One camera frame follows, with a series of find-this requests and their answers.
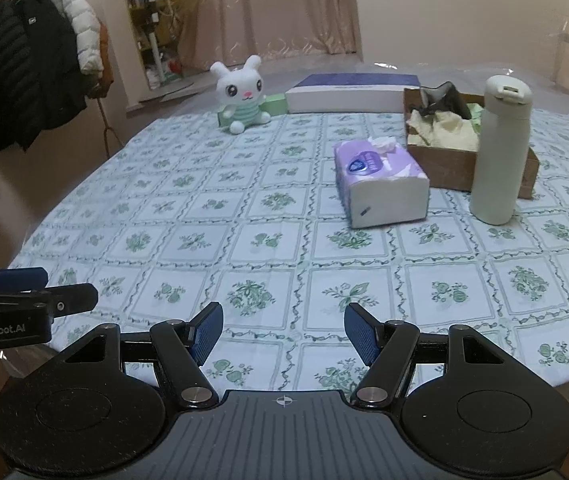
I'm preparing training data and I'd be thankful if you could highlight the brown cardboard box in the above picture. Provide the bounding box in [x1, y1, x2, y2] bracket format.
[403, 87, 540, 201]

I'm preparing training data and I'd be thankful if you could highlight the yellow towel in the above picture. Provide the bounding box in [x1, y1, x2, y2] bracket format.
[407, 107, 480, 153]

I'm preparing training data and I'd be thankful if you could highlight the beige patterned curtain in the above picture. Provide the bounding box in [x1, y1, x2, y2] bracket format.
[157, 0, 363, 73]

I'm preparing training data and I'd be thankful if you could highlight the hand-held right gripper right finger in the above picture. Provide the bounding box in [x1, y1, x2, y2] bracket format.
[345, 302, 515, 409]

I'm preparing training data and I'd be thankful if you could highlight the brown jacket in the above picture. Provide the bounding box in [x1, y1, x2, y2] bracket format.
[84, 22, 115, 98]

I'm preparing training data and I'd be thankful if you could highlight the light green box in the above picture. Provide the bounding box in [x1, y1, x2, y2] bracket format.
[217, 94, 289, 128]

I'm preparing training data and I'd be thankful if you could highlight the white puffer jacket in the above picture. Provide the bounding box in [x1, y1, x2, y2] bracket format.
[49, 0, 105, 76]

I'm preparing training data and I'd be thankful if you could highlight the purple tissue pack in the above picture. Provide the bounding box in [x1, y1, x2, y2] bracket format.
[333, 136, 430, 229]

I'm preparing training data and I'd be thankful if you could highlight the green cloth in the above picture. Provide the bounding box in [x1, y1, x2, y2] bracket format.
[466, 102, 485, 133]

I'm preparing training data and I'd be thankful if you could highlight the fan with yellow cover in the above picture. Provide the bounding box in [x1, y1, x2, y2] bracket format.
[172, 0, 215, 73]

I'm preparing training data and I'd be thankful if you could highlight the cream insulated bottle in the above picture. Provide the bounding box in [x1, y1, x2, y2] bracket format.
[469, 74, 533, 226]

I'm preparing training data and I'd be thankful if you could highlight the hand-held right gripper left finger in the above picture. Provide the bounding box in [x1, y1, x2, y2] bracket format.
[52, 302, 225, 409]

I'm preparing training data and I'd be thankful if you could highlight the dark grey cloth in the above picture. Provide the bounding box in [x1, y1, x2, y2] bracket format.
[411, 81, 473, 118]

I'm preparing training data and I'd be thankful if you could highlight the white bunny plush toy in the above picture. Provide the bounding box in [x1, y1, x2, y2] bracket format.
[210, 55, 272, 135]

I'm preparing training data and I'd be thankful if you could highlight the metal coat rack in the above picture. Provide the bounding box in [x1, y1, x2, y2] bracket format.
[0, 0, 128, 161]

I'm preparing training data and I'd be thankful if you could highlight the flat purple and white box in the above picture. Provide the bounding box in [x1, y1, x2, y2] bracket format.
[284, 73, 421, 114]

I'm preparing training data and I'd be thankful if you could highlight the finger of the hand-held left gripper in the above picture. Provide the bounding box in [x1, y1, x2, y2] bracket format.
[0, 282, 99, 318]
[0, 266, 49, 293]

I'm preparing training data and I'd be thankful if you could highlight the black jacket with white logo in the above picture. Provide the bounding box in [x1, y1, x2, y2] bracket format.
[14, 0, 88, 151]

